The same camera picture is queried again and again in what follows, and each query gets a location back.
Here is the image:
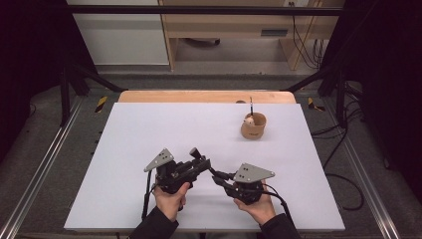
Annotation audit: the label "dark chair base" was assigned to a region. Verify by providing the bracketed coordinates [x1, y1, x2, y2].
[183, 37, 221, 48]

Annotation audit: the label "black frame strut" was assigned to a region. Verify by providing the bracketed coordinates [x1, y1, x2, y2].
[59, 63, 128, 127]
[282, 66, 347, 128]

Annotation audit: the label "person's right hand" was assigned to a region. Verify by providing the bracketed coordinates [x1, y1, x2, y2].
[233, 180, 277, 227]

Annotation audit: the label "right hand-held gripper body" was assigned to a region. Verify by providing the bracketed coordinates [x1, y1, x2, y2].
[223, 162, 276, 205]

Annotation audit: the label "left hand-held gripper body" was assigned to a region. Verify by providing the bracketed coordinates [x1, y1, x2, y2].
[143, 147, 198, 195]

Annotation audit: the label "yellow clamp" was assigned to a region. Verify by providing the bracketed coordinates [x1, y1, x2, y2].
[95, 95, 108, 114]
[307, 97, 326, 113]

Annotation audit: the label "black curtain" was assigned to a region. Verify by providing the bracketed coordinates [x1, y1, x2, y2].
[319, 0, 422, 203]
[0, 0, 98, 160]

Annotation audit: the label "black hanging cables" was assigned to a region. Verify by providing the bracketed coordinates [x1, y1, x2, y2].
[288, 1, 327, 70]

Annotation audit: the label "white wall socket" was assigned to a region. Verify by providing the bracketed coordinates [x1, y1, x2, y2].
[283, 0, 312, 8]

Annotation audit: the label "white cabinet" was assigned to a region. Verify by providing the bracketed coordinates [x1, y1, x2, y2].
[66, 0, 170, 66]

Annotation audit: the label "yellow clamp right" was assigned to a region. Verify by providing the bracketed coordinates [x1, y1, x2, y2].
[307, 97, 326, 113]

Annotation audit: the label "grey desk label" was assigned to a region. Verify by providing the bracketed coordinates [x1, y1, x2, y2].
[260, 29, 289, 38]

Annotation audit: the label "black floor cables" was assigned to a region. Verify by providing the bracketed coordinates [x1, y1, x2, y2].
[311, 81, 364, 142]

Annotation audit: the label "light wooden desk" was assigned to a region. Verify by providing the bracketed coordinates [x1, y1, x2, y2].
[158, 0, 346, 72]

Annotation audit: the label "wooden brush holder cup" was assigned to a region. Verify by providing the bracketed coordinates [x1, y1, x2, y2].
[240, 112, 268, 140]

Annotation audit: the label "hand-held gripper cable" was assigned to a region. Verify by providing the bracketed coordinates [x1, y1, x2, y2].
[141, 170, 157, 222]
[262, 125, 365, 230]

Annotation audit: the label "right hand-held gripper cable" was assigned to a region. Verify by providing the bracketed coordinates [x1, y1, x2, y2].
[262, 125, 365, 230]

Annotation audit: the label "aluminium floor rail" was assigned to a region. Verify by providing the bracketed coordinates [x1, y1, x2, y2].
[322, 99, 401, 239]
[0, 96, 84, 239]

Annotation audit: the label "person's left hand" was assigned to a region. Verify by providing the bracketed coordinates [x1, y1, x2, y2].
[152, 181, 192, 223]

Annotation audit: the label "left hand-held gripper cable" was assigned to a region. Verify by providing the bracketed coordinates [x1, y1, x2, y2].
[141, 170, 157, 222]

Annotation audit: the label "yellow clamp left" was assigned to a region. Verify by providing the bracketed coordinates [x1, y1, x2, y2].
[95, 95, 108, 114]

